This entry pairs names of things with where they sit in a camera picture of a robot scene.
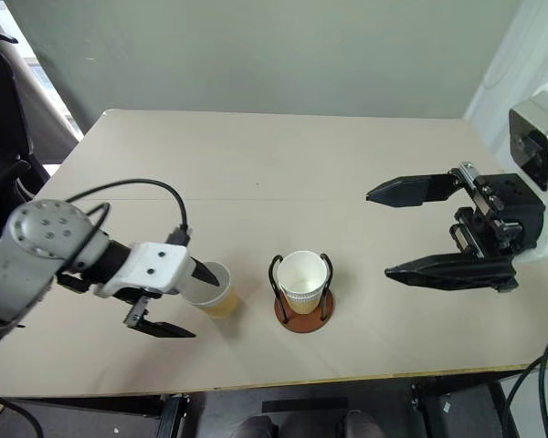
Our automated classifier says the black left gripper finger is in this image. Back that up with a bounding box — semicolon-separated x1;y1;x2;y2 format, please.
189;256;222;289
122;313;197;340

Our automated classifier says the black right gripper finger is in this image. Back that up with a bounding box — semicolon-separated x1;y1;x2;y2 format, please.
384;252;521;294
364;172;465;208

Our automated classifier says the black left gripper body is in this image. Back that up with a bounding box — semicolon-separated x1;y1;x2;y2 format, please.
111;285;165;328

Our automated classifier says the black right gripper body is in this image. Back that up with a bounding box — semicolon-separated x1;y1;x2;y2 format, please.
447;161;547;259

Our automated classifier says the tan paper cup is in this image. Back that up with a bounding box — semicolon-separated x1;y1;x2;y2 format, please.
182;261;241;319

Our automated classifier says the white ribbed paper cup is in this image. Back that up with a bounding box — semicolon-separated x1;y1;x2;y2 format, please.
276;250;328;317

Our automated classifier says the dark rounded shape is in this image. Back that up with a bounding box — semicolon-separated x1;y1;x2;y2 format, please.
341;408;385;438

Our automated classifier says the black chair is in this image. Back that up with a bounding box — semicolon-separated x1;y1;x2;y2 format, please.
0;34;52;247

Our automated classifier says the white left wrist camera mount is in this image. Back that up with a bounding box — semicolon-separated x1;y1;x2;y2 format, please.
92;241;195;300

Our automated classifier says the black table frame leg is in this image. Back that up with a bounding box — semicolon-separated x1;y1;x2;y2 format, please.
157;391;194;438
409;379;522;438

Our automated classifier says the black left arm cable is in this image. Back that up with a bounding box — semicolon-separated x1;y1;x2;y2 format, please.
66;179;194;247

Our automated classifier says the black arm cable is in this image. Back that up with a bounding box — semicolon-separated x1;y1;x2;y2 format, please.
66;179;194;247
501;322;548;438

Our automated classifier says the black wire cup holder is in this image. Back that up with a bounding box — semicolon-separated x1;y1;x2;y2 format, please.
268;253;337;336

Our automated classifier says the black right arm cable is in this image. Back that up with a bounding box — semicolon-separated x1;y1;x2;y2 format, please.
501;322;548;438

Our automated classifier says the black floor cable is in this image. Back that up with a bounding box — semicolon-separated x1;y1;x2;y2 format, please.
0;387;45;438

